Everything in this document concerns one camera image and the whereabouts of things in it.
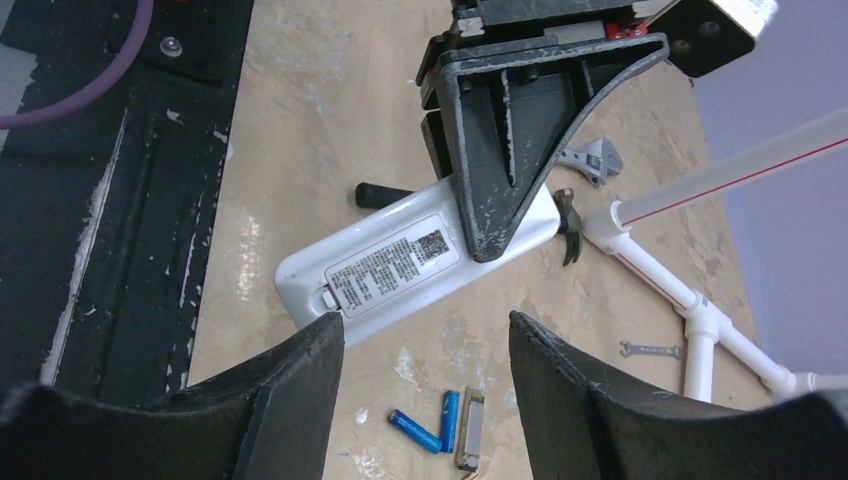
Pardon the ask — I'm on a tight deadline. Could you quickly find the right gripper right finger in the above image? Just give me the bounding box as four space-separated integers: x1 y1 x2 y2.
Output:
509 311 847 479

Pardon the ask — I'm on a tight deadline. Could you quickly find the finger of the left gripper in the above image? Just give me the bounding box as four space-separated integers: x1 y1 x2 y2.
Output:
420 110 453 179

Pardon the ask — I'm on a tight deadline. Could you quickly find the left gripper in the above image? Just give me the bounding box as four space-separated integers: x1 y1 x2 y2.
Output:
415 0 758 264

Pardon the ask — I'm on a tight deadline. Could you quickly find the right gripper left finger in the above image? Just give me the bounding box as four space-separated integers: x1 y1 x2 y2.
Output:
1 313 344 479

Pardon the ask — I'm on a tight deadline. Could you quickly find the white remote control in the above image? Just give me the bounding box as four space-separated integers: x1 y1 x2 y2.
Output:
274 179 560 347

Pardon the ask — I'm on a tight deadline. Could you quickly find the red adjustable wrench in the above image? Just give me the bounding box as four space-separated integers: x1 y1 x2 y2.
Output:
555 138 624 188

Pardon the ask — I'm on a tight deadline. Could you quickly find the small silver spanner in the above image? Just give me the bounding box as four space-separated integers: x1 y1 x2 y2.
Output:
619 340 684 360

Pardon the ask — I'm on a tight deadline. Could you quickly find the blue battery lower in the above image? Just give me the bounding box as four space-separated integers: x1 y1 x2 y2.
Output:
439 390 460 453

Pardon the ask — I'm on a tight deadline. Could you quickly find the blue battery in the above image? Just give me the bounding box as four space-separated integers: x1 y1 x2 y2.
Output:
439 390 460 453
387 409 442 454

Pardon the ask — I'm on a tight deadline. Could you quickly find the blue battery upper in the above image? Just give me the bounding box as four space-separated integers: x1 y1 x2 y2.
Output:
387 409 442 454

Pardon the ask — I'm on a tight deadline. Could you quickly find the black handled hammer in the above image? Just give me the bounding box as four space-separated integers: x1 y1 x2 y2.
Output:
354 182 583 266

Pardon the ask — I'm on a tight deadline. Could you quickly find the white pvc pipe frame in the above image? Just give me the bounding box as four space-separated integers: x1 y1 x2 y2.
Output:
581 105 848 404

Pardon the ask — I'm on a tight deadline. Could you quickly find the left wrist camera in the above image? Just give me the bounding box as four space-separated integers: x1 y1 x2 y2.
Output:
712 0 779 39

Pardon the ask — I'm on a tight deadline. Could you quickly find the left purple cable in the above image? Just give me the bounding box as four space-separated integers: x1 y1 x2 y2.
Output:
0 0 155 131

